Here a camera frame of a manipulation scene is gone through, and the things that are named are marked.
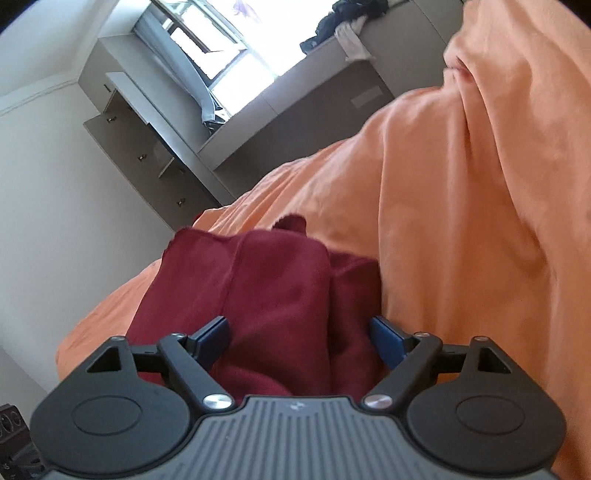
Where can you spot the beige drawer cabinet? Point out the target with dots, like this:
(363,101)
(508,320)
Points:
(134,134)

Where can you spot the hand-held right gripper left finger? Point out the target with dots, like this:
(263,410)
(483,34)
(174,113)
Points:
(217,334)

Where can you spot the dark red garment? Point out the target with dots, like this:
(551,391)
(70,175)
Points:
(277,286)

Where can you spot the purple hanging item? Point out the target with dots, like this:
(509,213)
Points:
(242,7)

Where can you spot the orange bed sheet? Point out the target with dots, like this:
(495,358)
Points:
(461,184)

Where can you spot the window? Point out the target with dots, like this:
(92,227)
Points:
(249,50)

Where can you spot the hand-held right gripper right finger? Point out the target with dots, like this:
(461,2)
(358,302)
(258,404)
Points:
(385,341)

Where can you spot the black clothes pile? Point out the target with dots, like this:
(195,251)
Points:
(341,23)

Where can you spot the black device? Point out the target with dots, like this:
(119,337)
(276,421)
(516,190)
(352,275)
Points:
(16,438)

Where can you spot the white cloth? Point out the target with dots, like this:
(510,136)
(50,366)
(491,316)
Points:
(353,44)

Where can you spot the light blue curtain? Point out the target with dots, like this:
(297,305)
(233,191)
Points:
(184,69)

